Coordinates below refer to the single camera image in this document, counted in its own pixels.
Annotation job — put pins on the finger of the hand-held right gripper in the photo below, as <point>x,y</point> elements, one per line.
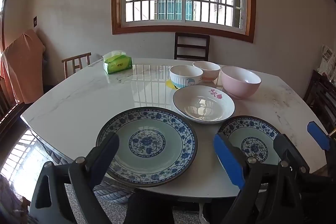
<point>318,134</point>
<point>288,150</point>

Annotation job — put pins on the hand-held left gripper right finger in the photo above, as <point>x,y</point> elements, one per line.
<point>228,161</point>

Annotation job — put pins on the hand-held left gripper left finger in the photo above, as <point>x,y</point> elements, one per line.
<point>105,150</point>

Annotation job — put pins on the white ribbed cartoon bowl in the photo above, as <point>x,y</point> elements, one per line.
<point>185,77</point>

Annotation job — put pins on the small blue patterned plate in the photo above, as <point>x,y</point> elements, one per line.
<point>249,140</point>

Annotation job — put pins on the dark wooden cabinet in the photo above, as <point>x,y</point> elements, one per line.
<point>321,98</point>

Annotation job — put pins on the large blue patterned plate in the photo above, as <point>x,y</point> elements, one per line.
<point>155,140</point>

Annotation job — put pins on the white plate with pink flower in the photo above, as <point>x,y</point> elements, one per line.
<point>203,106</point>

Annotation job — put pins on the folded newspaper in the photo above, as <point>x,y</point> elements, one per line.
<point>328,58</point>

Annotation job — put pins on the pink bowl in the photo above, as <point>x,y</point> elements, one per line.
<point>240,85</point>

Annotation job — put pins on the green tissue pack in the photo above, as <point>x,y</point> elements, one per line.
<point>117,64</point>

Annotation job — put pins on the light wooden chair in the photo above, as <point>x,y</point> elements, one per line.
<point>76,62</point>

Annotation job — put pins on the white bowl with orange print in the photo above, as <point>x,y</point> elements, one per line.
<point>208,70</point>

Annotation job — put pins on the yellow flat item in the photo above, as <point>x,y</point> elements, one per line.
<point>171,84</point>

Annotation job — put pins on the orange cloth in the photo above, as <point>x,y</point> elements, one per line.
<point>23,66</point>

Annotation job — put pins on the dark wooden chair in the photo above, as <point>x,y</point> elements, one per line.
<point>191,47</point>

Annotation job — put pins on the dark wall switch plate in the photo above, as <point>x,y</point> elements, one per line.
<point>35,22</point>

